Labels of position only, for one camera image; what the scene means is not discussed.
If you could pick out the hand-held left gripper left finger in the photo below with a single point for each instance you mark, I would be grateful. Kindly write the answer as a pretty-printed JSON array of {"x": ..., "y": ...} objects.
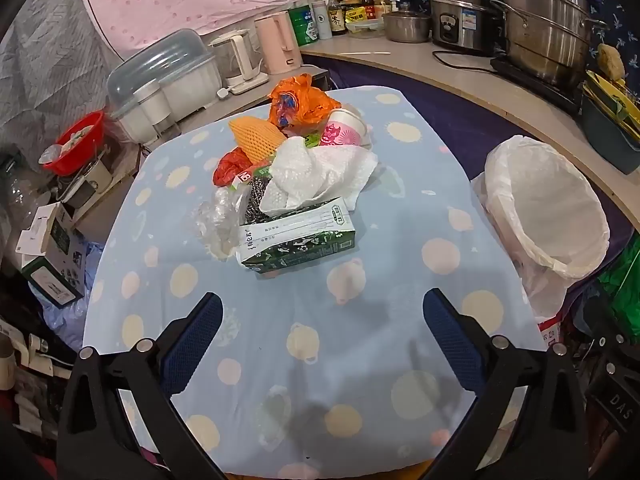
[{"x": 197, "y": 345}]

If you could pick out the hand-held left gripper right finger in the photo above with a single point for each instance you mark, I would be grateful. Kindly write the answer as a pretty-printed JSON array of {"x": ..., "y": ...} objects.
[{"x": 450, "y": 342}]

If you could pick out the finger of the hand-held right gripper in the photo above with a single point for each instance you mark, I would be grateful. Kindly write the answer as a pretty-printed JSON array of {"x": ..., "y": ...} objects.
[{"x": 612, "y": 402}]

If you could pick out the clear plastic bag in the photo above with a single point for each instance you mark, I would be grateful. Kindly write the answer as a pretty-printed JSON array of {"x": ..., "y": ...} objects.
[{"x": 220, "y": 225}]

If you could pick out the green and white carton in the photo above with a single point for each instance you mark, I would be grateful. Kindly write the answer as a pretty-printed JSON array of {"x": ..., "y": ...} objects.
[{"x": 295, "y": 240}]

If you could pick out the trash bin with white liner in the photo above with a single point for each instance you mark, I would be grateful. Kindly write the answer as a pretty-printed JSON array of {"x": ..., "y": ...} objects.
[{"x": 550, "y": 200}]

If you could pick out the red plastic bag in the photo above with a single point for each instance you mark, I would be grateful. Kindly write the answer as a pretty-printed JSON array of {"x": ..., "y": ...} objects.
[{"x": 232, "y": 165}]

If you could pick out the orange foam fruit net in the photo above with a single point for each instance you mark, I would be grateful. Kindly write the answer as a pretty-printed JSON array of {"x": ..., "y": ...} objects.
[{"x": 252, "y": 135}]

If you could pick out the pink printed paper cup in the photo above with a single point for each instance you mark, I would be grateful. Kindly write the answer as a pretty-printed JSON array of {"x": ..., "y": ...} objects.
[{"x": 342, "y": 132}]

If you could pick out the orange plastic bag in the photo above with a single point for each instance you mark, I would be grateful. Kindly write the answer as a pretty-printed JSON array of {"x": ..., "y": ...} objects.
[{"x": 305, "y": 105}]

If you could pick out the green plastic bag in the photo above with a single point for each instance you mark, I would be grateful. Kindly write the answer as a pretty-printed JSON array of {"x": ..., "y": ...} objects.
[{"x": 622, "y": 285}]

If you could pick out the light blue printed tablecloth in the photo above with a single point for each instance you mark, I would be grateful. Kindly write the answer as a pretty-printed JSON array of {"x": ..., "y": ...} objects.
[{"x": 375, "y": 210}]

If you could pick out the white and green cardboard box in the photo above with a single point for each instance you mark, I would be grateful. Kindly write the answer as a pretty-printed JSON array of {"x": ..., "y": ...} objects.
[{"x": 47, "y": 260}]

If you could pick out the dark purple counter skirt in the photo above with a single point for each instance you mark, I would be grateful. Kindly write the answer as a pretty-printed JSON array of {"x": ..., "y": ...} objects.
[{"x": 450, "y": 120}]

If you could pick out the red plastic basin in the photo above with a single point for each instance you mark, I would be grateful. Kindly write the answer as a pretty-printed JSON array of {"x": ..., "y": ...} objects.
[{"x": 75, "y": 152}]

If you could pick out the white cylindrical jar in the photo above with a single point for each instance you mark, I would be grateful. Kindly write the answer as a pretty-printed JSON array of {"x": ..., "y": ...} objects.
[{"x": 150, "y": 107}]

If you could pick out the white power plug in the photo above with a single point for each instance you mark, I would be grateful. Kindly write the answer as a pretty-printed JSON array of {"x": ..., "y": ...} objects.
[{"x": 224, "y": 92}]

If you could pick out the blue plastic basin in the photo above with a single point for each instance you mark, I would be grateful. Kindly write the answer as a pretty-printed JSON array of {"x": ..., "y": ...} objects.
[{"x": 605, "y": 135}]

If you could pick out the black induction cooker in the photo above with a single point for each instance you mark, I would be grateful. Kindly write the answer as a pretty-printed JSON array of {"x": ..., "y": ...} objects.
[{"x": 530, "y": 85}]

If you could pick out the dish container with clear lid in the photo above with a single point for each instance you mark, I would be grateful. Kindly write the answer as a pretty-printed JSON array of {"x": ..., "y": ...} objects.
[{"x": 175, "y": 65}]

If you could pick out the glass electric kettle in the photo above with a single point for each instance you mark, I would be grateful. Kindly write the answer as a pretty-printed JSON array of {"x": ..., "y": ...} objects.
[{"x": 237, "y": 57}]

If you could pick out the grey patterned cloth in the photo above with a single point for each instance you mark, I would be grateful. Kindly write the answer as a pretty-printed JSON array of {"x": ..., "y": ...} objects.
[{"x": 50, "y": 70}]

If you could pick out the pink electric kettle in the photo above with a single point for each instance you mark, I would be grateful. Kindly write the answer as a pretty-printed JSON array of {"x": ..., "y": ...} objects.
[{"x": 277, "y": 42}]

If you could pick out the small steel pot with lid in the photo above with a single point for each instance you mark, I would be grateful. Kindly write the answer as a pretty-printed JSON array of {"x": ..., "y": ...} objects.
[{"x": 406, "y": 25}]

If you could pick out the steel rice cooker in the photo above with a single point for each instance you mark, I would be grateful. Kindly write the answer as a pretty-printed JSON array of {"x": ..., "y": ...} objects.
[{"x": 462, "y": 20}]

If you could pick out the yellow loofah sponge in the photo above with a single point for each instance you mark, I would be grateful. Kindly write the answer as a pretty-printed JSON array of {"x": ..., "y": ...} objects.
[{"x": 611, "y": 60}]

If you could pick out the large steel steamer pot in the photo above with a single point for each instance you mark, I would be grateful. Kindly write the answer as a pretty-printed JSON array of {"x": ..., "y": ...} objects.
[{"x": 545, "y": 30}]

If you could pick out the green tin can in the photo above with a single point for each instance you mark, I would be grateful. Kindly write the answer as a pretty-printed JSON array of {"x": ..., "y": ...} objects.
[{"x": 302, "y": 25}]

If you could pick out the yellow label food container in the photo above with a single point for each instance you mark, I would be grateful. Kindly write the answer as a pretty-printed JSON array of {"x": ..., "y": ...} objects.
[{"x": 359, "y": 17}]

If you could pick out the dark sauce bottle white label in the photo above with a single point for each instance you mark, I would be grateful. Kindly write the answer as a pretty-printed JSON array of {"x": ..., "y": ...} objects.
[{"x": 337, "y": 17}]

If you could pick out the yellow pump bottle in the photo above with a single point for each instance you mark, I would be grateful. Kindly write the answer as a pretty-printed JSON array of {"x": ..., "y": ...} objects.
[{"x": 383, "y": 5}]

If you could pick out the pink dotted cloth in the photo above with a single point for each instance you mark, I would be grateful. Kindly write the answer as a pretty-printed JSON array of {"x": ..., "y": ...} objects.
[{"x": 200, "y": 0}]

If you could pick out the white thermos bottle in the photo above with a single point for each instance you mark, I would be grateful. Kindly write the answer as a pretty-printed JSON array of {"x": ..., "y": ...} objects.
[{"x": 322, "y": 20}]

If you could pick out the tall dark bottle red label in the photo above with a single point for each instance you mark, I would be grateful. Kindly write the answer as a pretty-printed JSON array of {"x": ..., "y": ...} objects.
[{"x": 368, "y": 2}]

